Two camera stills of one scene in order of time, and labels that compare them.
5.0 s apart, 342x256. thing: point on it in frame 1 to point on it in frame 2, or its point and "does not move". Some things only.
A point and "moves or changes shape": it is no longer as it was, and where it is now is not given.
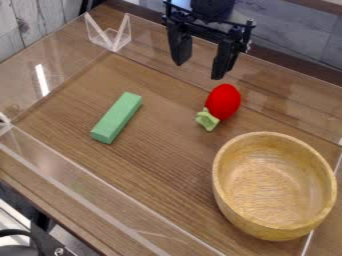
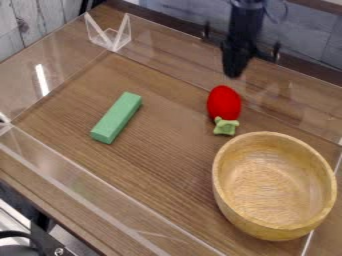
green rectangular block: [113, 123] does not move
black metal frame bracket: [45, 244] does not move
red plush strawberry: [223, 104] moves or changes shape
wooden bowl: [275, 184] does not move
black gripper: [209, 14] to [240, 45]
